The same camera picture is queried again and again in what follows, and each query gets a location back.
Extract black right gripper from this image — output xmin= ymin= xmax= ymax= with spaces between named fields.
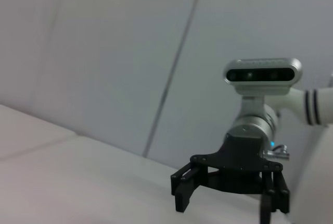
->
xmin=170 ymin=134 xmax=291 ymax=224

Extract black cable with silver plug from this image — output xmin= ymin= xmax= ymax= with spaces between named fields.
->
xmin=264 ymin=143 xmax=290 ymax=159

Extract silver depth camera on wrist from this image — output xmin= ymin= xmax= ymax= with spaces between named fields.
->
xmin=223 ymin=57 xmax=303 ymax=118

